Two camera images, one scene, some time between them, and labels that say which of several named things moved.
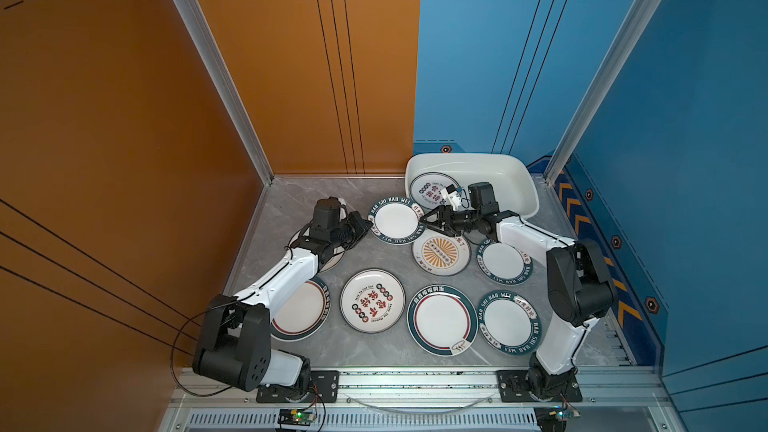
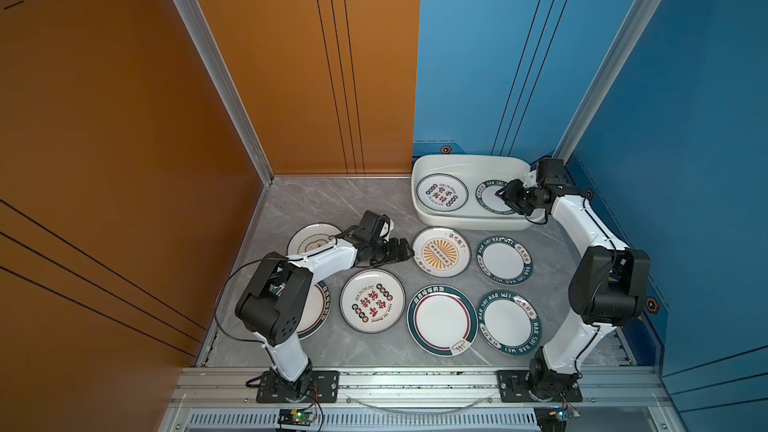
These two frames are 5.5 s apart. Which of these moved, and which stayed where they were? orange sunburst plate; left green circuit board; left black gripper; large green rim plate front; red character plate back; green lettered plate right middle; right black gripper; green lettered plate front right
Moved: left black gripper; right black gripper
Stayed: left green circuit board; large green rim plate front; green lettered plate right middle; green lettered plate front right; orange sunburst plate; red character plate back
